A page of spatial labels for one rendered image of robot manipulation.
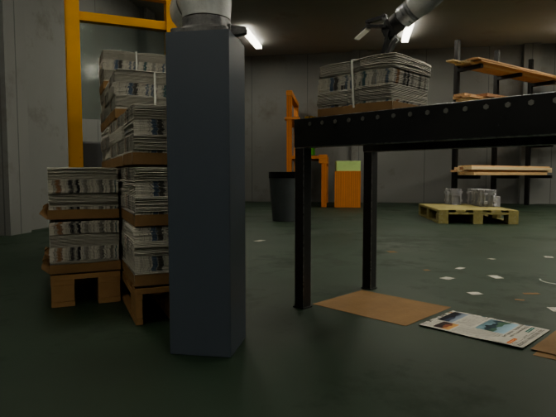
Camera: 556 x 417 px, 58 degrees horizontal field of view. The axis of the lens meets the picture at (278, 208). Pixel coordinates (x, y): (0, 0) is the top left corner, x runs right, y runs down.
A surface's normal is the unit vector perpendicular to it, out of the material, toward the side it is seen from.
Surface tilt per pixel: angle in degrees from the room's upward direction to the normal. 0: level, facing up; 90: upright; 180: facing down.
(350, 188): 90
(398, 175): 90
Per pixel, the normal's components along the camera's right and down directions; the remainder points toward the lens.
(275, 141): -0.17, 0.07
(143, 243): 0.39, 0.05
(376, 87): -0.70, 0.05
